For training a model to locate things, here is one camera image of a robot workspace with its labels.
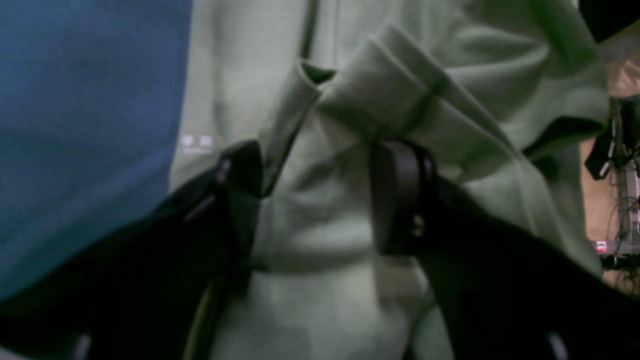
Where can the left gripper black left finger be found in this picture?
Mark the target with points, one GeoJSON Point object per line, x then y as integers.
{"type": "Point", "coordinates": [135, 294]}

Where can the blue table cloth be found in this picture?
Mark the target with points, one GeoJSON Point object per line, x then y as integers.
{"type": "Point", "coordinates": [91, 100]}

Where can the light green T-shirt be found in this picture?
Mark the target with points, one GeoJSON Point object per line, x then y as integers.
{"type": "Point", "coordinates": [500, 92]}

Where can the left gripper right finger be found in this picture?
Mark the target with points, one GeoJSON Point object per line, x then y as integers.
{"type": "Point", "coordinates": [504, 294]}

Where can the black power strip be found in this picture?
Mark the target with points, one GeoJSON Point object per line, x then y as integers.
{"type": "Point", "coordinates": [617, 247]}

